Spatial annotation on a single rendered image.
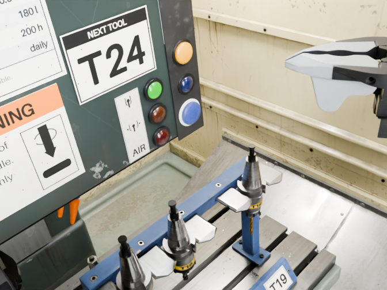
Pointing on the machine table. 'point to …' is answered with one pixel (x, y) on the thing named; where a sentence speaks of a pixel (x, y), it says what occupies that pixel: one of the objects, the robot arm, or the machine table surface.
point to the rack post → (251, 242)
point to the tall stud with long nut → (92, 261)
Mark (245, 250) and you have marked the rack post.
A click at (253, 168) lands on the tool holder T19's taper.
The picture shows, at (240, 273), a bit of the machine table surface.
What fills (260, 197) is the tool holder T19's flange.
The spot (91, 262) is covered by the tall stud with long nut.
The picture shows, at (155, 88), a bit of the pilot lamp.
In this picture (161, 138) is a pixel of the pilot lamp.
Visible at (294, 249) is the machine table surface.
